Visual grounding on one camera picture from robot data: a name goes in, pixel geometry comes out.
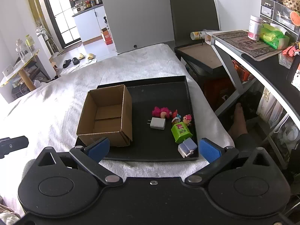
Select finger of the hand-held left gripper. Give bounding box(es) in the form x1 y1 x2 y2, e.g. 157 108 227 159
0 136 29 158

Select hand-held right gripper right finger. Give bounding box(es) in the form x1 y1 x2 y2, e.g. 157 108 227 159
185 138 280 185

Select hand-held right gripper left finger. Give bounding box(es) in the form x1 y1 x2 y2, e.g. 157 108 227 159
35 138 123 185

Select white and blue cube toy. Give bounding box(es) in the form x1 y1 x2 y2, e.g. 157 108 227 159
178 138 197 158

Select green toy box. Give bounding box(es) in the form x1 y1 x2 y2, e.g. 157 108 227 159
171 123 193 144

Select pink-capped doll figurine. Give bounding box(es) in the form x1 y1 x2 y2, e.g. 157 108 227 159
182 114 193 127

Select brown cardboard box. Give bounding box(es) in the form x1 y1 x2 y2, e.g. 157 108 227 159
76 84 133 147

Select white charger plug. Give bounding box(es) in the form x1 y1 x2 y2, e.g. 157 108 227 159
147 117 167 130

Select small red-haired figurine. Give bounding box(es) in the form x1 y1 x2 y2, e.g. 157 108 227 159
171 110 183 125

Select pink-haired doll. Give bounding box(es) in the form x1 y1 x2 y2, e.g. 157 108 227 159
152 106 173 119

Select wooden side table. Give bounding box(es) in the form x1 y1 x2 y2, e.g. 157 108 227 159
0 49 51 92

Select orange patterned box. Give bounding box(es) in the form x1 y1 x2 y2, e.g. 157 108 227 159
232 60 256 83

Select clear glass bottle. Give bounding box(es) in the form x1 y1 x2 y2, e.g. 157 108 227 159
15 39 31 62

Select yellow-lidded jar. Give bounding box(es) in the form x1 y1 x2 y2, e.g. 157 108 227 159
25 35 35 53

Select white-framed black desk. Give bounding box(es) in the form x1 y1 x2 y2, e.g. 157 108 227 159
206 30 300 169

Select orange cardboard box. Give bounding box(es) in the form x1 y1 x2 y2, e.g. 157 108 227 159
101 28 113 45

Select patterned desk mat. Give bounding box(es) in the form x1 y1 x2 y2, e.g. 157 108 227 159
216 30 283 58

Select stack of paper cups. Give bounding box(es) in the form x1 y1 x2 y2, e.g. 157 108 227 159
190 30 207 40

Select white kitchen cabinet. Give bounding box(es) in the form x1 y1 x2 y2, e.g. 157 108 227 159
72 5 108 43

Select green tissue pack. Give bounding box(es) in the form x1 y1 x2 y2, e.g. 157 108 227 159
259 23 290 50

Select orange toy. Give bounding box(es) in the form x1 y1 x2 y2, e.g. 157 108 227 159
282 42 300 57

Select white bottle with pink label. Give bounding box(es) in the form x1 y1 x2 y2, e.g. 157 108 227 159
248 15 263 41

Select grey-green chair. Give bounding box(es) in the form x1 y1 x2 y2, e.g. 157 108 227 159
169 0 221 46

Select black-framed glass door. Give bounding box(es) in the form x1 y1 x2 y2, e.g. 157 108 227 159
40 0 82 48

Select row of condiment bottles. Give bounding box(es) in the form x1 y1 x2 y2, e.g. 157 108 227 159
70 0 104 11

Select grey drawer organiser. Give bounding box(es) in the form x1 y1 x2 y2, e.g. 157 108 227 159
260 0 299 35

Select watermelon slice decoration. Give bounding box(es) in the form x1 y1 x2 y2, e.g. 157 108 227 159
289 10 300 27

